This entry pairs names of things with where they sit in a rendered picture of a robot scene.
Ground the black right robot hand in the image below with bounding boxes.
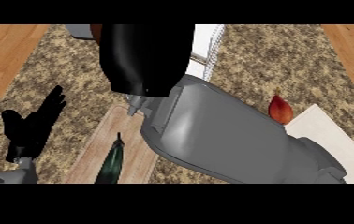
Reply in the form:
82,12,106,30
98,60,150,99
98,23,196,98

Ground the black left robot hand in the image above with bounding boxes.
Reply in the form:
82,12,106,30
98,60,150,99
0,84,69,165

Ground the white placemat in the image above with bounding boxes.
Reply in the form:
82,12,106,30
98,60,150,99
283,103,354,185

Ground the pale wooden cutting board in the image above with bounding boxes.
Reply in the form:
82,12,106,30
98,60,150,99
60,103,160,185

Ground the grey block object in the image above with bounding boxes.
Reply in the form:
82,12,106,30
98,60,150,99
63,23,97,41

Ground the red onion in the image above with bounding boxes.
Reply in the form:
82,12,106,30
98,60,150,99
266,88,296,126

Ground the white wire tiered shelf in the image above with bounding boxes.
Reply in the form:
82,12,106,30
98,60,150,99
185,23,228,82

